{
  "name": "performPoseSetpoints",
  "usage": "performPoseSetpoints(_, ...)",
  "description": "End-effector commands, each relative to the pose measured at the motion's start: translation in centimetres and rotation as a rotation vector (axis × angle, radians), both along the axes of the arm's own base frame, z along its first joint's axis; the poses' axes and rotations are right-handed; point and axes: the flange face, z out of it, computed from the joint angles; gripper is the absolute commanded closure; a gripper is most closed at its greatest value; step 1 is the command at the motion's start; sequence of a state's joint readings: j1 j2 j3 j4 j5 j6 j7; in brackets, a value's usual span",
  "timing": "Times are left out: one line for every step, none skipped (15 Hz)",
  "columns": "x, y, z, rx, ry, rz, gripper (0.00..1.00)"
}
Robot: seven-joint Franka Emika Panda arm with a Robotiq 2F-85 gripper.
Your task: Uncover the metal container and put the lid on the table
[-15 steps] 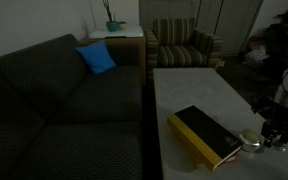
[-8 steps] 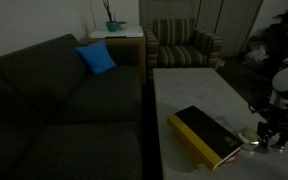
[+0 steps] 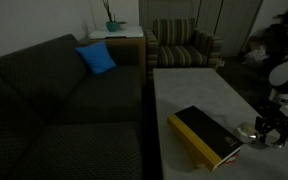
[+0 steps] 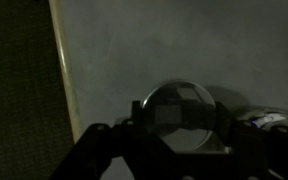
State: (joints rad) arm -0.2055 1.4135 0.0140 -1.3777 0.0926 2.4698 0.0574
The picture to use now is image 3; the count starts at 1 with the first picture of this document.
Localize pale closet doors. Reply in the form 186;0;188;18
197;0;264;58

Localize round silver metal container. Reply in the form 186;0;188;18
236;121;260;141

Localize blue cushion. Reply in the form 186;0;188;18
74;40;117;76

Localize wooden side table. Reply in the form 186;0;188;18
78;34;147;86

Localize dark clutter pile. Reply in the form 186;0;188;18
263;1;288;73

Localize white plastic bag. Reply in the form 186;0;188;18
243;45;270;66

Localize white flat board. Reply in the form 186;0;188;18
88;25;145;40

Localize green potted plant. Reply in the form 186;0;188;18
102;0;116;23

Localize black book with yellow spine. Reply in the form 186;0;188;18
166;105;244;172

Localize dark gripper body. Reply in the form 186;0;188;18
254;113;288;136

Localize dark grey sofa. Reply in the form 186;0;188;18
0;33;143;180

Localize small white pot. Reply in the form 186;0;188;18
117;21;129;31

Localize teal plant pot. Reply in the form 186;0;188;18
105;20;119;33

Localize striped armchair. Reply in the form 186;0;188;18
144;17;224;79

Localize vertical window blinds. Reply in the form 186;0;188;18
138;0;202;31

